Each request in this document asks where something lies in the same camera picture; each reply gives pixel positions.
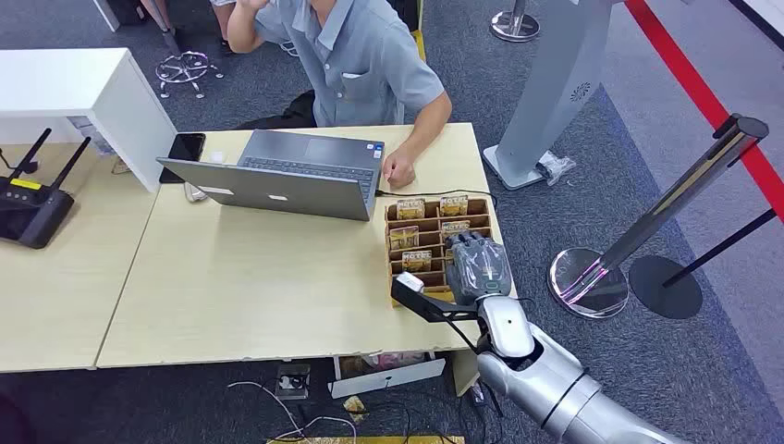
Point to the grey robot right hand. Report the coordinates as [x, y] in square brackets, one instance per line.
[481, 269]

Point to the person's left hand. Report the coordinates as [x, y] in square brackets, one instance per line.
[398, 168]

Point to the person's left forearm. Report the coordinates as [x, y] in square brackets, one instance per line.
[429, 125]

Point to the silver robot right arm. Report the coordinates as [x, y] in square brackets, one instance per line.
[551, 380]

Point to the gold hotel key card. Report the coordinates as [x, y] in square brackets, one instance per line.
[454, 206]
[404, 238]
[410, 209]
[454, 228]
[417, 261]

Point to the wooden card holder box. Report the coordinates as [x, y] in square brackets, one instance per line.
[432, 242]

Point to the person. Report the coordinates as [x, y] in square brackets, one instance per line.
[361, 67]

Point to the grey open laptop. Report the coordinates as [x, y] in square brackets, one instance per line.
[288, 184]

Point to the clear plastic bag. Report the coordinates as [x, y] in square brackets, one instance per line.
[556, 166]

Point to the white flat box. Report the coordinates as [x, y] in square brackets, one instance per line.
[386, 379]

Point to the grey kiosk stand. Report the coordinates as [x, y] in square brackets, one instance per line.
[551, 92]

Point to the chrome stanchion base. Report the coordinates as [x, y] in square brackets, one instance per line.
[516, 24]

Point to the crumpled yellow paper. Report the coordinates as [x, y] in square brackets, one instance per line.
[355, 407]

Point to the small silver object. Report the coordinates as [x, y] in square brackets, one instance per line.
[195, 193]

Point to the black smartphone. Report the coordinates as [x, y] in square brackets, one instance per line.
[184, 153]

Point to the floor power socket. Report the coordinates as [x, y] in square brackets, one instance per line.
[293, 381]

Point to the chrome chair base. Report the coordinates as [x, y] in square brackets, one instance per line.
[184, 68]

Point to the red barrier belt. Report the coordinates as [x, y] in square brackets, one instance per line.
[698, 92]

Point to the white cabinet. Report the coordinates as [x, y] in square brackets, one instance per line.
[92, 92]

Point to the black router with antennas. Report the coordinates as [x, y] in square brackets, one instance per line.
[34, 205]

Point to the black camera bracket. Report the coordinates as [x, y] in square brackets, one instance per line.
[429, 307]

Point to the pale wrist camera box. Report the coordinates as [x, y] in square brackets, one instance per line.
[410, 282]

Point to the chrome stanchion post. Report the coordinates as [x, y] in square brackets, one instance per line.
[649, 220]

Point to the black stanchion post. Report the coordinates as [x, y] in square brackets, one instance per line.
[667, 287]

